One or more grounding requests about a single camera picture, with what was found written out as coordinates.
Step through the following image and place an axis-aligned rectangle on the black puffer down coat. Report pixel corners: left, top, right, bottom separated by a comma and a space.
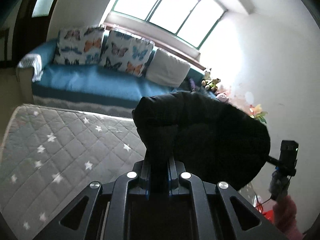
132, 90, 271, 240

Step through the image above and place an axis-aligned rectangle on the pink plush toy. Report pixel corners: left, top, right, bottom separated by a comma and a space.
216, 92, 229, 103

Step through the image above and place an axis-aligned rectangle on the blue sofa bench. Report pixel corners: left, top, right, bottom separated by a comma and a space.
16, 40, 204, 117

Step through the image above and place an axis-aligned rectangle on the plush toy bear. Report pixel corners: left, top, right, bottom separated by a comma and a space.
207, 79, 221, 93

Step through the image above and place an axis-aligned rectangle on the white plush cat toy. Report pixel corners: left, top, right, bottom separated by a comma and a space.
201, 68, 212, 87

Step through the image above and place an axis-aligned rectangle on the dark wooden door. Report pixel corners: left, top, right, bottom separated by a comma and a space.
11, 0, 57, 63

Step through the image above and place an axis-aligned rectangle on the grey star quilted mattress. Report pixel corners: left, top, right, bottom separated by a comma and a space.
1, 105, 146, 239

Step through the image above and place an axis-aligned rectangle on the left butterfly pillow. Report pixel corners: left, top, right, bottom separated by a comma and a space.
54, 27, 104, 65

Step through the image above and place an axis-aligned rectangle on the green framed window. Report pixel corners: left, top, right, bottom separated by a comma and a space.
112, 0, 228, 49

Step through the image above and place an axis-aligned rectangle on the plain white pillow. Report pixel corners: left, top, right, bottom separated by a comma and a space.
145, 49, 190, 87

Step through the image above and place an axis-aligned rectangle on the red plastic bag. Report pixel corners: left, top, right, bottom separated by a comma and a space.
253, 194, 274, 224

